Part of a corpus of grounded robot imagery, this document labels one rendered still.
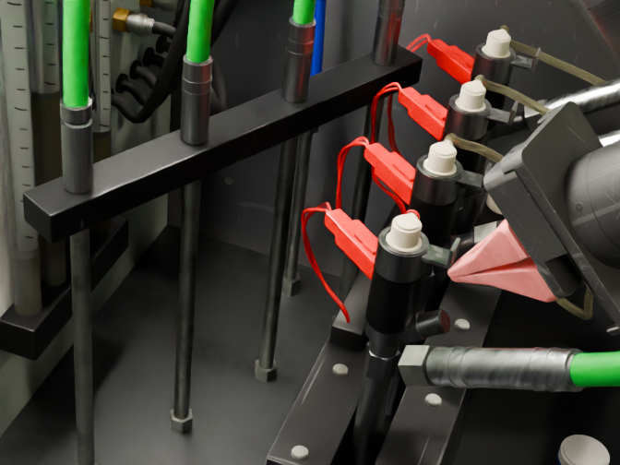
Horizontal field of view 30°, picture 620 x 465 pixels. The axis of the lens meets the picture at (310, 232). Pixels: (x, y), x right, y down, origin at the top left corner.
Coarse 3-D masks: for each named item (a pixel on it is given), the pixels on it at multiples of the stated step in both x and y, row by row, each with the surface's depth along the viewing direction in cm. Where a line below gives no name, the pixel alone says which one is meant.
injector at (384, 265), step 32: (384, 256) 63; (416, 256) 62; (384, 288) 64; (416, 288) 64; (384, 320) 65; (416, 320) 66; (448, 320) 66; (384, 352) 67; (384, 384) 69; (384, 416) 71; (352, 448) 73
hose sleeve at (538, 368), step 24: (432, 360) 53; (456, 360) 52; (480, 360) 51; (504, 360) 50; (528, 360) 49; (552, 360) 48; (456, 384) 53; (480, 384) 52; (504, 384) 50; (528, 384) 49; (552, 384) 48
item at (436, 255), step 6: (432, 246) 64; (438, 246) 64; (426, 252) 63; (432, 252) 63; (438, 252) 63; (444, 252) 63; (420, 258) 63; (426, 258) 63; (432, 258) 63; (438, 258) 63; (444, 258) 63; (438, 264) 63; (444, 264) 62
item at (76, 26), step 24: (72, 0) 61; (72, 24) 62; (72, 48) 63; (72, 72) 64; (72, 96) 65; (72, 120) 66; (576, 360) 48; (600, 360) 47; (576, 384) 48; (600, 384) 47
